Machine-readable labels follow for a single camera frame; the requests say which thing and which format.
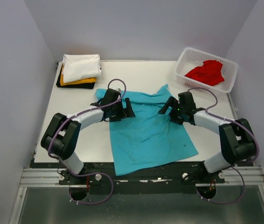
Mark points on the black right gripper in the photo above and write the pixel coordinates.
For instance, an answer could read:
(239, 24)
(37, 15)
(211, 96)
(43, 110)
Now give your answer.
(172, 102)

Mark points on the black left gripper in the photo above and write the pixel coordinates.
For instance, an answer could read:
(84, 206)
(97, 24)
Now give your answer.
(125, 112)

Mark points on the cyan t shirt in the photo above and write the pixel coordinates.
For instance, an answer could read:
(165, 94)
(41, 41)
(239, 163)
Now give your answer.
(149, 139)

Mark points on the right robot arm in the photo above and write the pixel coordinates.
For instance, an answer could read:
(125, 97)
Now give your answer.
(236, 138)

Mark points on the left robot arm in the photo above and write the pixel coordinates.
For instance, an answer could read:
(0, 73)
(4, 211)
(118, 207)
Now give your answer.
(61, 136)

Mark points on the white plastic basket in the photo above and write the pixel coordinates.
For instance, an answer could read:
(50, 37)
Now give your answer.
(191, 58)

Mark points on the folded black t shirt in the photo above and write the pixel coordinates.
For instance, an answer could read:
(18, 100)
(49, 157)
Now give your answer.
(79, 86)

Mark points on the red t shirt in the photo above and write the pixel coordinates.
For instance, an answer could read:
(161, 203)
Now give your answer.
(209, 73)

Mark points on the folded yellow t shirt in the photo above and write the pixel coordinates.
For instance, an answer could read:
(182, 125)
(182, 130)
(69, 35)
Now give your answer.
(82, 81)

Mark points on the folded white t shirt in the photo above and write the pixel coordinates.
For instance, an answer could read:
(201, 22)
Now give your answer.
(78, 67)

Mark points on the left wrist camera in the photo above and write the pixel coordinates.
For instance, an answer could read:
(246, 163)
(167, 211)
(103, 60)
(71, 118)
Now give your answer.
(119, 89)

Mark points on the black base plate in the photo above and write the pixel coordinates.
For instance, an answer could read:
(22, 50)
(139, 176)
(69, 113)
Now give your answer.
(100, 178)

